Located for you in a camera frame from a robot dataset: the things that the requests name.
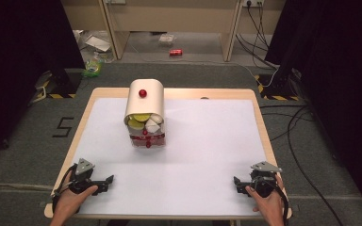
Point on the white wall socket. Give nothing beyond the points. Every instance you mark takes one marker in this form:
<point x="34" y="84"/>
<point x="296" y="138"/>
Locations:
<point x="253" y="3"/>

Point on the white rounded piece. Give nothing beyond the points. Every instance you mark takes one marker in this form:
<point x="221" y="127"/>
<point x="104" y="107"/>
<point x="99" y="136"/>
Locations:
<point x="157" y="118"/>

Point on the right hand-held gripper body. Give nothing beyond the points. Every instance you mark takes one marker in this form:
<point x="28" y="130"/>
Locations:
<point x="264" y="182"/>

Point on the clear plastic packet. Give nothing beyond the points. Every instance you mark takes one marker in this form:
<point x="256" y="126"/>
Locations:
<point x="167" y="39"/>

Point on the pile of white papers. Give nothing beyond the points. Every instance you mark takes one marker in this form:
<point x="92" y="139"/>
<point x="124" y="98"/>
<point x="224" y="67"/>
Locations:
<point x="98" y="43"/>

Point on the person's left hand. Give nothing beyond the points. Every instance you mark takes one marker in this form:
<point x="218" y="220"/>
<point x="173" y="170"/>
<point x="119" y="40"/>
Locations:
<point x="67" y="202"/>

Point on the white angular piece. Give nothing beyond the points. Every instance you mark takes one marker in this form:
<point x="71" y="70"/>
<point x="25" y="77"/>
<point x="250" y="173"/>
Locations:
<point x="152" y="126"/>

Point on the green plastic bag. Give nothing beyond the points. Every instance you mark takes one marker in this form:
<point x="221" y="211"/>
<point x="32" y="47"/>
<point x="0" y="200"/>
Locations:
<point x="92" y="67"/>

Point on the light wooden desk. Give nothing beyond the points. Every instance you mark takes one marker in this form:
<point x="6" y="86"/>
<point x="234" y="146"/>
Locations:
<point x="169" y="19"/>

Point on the red drink can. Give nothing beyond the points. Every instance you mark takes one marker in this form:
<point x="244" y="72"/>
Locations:
<point x="175" y="52"/>

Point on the person's right hand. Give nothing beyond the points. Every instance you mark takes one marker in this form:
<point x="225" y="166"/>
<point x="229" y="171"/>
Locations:
<point x="271" y="207"/>

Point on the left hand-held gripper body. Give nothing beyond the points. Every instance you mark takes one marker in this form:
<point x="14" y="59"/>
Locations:
<point x="82" y="180"/>

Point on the black curtain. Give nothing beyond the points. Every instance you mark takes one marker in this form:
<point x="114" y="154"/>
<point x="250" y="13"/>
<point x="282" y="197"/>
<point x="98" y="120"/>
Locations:
<point x="15" y="62"/>
<point x="342" y="78"/>

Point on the yellow-green round piece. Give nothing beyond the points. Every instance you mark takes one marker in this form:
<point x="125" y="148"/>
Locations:
<point x="135" y="124"/>
<point x="141" y="117"/>

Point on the black stand base striped tape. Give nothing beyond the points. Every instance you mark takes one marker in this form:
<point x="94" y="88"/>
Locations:
<point x="61" y="84"/>
<point x="275" y="89"/>

